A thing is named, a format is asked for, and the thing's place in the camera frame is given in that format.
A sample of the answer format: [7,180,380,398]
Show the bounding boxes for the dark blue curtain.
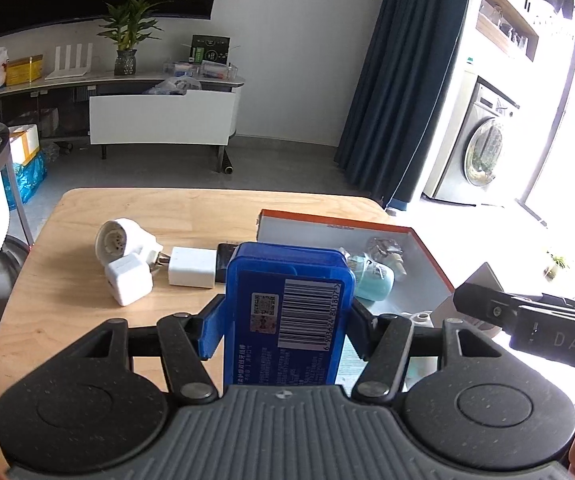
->
[335,0,478,201]

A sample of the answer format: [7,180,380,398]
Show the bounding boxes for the black power adapter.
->
[216,242,242,286]

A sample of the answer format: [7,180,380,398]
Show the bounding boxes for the clear bottle beige cap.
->
[365,236,409,277]

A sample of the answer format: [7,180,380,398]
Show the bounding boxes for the dark box green print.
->
[190,35,231,65]

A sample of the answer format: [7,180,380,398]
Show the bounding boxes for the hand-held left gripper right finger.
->
[348,299,505,405]

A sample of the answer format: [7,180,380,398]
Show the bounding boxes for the white yellow cardboard box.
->
[8,124,41,166]

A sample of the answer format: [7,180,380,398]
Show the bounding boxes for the wooden wall shelf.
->
[475,0,541,63]

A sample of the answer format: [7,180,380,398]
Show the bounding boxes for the white router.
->
[45,44,93,81]

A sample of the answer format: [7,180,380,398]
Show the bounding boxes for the potted bamboo plant dark vase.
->
[96,0,173,77]

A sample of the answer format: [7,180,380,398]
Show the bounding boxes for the white cabinet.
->
[89,89,241,173]

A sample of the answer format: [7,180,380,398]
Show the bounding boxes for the clear plastic boxes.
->
[164,60,238,81]

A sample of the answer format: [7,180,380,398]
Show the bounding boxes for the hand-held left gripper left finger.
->
[75,294,227,406]

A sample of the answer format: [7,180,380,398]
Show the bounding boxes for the tv stand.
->
[0,72,246,151]

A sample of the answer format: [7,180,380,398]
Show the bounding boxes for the blue plastic box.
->
[224,241,357,388]

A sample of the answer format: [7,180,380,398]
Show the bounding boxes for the white rectangular power adapter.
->
[148,246,218,289]

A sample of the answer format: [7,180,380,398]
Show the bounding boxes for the white cube charger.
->
[105,254,154,307]

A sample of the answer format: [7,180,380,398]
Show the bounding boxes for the blue plastic bag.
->
[5,152,48,211]

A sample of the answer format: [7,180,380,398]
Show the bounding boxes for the crumpled plastic bag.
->
[144,76,202,96]

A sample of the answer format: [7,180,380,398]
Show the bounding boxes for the teal cardboard box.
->
[343,337,441,393]

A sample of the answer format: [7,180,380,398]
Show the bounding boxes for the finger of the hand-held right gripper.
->
[452,282,521,335]

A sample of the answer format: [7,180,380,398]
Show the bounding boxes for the washing machine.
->
[435,76,521,206]

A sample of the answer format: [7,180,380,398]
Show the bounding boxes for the orange cardboard box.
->
[256,209,455,396]

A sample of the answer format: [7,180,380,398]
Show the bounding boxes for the toothpick jar light blue lid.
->
[346,254,395,302]

